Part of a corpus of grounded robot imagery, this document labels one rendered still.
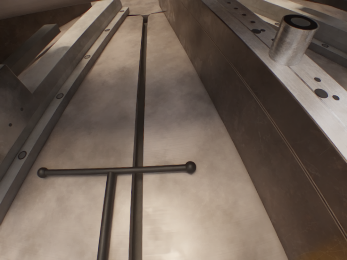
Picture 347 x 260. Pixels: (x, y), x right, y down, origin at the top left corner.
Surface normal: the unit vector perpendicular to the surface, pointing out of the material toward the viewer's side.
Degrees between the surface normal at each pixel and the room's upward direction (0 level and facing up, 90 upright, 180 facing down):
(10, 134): 90
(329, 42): 90
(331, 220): 90
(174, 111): 0
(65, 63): 72
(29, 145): 0
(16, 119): 90
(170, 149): 0
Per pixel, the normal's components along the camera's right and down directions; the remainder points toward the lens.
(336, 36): -0.80, 0.30
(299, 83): -0.08, -0.57
